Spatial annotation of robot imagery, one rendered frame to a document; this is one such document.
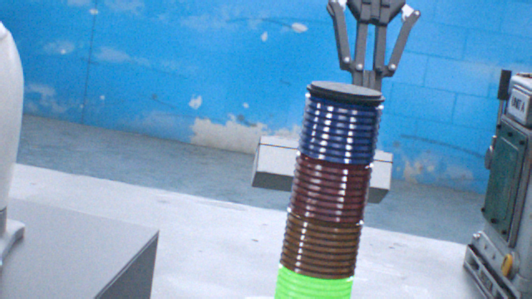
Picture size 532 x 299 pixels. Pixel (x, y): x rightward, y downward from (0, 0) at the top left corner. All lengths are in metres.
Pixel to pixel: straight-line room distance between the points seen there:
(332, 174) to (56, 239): 0.65
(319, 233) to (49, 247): 0.61
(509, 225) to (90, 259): 0.70
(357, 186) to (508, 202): 0.96
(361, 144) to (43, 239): 0.67
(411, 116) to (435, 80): 0.27
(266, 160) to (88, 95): 5.73
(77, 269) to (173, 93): 5.63
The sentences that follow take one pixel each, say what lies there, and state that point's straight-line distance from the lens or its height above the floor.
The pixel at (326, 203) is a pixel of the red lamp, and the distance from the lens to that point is 0.81.
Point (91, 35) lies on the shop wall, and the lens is 7.01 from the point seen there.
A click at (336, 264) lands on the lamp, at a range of 0.82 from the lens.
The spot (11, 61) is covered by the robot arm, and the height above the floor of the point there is 1.14.
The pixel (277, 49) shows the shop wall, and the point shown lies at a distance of 6.76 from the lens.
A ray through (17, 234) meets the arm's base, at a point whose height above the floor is 0.92.
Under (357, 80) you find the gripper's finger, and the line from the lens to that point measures 1.43.
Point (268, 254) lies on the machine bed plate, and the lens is 1.86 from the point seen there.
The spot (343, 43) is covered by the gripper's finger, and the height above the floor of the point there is 1.20.
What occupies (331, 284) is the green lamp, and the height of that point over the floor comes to 1.07.
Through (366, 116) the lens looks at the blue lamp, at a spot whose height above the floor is 1.20.
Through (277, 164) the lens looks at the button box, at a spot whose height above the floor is 1.05.
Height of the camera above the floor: 1.32
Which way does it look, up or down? 10 degrees down
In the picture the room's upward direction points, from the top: 9 degrees clockwise
